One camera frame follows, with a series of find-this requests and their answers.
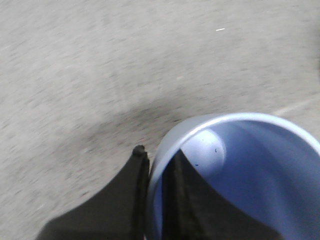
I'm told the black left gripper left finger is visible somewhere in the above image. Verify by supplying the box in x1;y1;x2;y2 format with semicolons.
36;145;150;240

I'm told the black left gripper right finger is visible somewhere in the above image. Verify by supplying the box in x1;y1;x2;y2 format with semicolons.
161;150;283;240

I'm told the blue plastic cup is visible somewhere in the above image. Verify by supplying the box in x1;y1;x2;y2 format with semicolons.
145;112;320;240

